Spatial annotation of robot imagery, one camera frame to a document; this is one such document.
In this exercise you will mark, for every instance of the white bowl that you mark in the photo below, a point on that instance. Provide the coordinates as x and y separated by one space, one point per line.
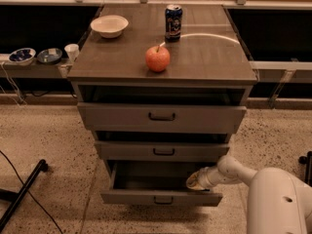
110 26

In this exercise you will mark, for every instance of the low grey shelf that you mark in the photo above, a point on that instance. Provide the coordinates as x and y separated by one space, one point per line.
35 70

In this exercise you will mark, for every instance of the black stand leg left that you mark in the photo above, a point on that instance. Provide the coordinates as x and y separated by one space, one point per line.
15 198

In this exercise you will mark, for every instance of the dark blue bowl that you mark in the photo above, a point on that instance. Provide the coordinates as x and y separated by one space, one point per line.
50 56

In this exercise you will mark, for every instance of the blue soda can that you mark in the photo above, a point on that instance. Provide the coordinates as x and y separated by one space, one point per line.
173 19

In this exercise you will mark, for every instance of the grey drawer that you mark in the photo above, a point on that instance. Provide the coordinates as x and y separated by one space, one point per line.
156 183
160 151
160 118

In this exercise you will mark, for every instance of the grey top drawer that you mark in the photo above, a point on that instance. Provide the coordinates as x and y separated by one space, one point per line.
160 118

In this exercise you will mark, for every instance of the grey bottom drawer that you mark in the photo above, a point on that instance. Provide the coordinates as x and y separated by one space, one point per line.
156 183

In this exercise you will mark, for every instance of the black stand leg right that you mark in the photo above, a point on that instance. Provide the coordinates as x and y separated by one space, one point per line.
307 162

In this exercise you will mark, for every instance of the black stand leg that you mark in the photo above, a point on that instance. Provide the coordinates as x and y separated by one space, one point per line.
307 162
15 198

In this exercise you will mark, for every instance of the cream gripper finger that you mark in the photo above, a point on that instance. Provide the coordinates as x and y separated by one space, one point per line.
192 183

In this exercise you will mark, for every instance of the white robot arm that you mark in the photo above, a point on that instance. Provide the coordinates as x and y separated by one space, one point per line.
278 202

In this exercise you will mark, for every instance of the grey middle drawer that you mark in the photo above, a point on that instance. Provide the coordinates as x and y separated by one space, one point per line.
160 151

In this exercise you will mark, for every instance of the red apple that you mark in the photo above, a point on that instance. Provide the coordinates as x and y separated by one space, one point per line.
157 58

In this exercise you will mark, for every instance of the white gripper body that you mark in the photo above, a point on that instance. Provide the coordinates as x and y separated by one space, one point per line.
204 178

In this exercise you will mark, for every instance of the blue patterned bowl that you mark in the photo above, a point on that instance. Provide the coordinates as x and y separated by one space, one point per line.
24 56

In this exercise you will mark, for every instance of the white paper cup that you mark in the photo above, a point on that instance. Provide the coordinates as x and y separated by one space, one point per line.
72 51

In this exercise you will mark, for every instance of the grey drawer cabinet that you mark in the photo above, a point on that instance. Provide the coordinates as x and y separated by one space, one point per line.
208 67

